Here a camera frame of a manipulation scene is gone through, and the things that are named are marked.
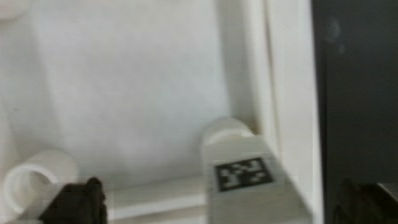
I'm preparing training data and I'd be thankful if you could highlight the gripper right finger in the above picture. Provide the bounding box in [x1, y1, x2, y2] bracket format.
[332, 179, 398, 224]

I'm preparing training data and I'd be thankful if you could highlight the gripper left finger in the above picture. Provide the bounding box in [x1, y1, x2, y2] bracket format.
[39, 177, 108, 224]

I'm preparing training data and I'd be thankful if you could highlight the white leg with tag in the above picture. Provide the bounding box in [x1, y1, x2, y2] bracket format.
[199, 134, 312, 224]

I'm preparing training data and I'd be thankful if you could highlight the white square tabletop part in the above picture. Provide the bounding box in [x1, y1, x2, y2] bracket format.
[0, 0, 323, 224]

